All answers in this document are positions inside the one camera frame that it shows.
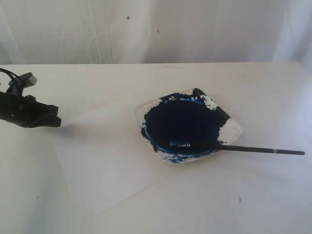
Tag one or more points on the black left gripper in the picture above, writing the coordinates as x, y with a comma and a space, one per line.
27, 112

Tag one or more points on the black paintbrush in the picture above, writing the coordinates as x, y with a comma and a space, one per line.
207, 146

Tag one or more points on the white paper sheet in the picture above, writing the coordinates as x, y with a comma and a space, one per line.
104, 158

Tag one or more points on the white square paint dish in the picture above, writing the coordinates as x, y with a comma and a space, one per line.
171, 122

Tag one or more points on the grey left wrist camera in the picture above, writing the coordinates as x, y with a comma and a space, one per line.
27, 80

